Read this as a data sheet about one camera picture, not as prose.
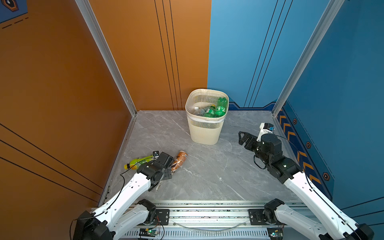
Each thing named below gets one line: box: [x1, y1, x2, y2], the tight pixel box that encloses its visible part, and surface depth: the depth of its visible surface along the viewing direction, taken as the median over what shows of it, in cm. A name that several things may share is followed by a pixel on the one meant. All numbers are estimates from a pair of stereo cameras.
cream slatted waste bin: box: [185, 88, 229, 146], surface depth 92 cm
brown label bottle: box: [171, 150, 188, 173], surface depth 91 cm
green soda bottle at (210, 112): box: [204, 105, 217, 118], surface depth 88 cm
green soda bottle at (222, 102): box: [217, 97, 228, 109], surface depth 89 cm
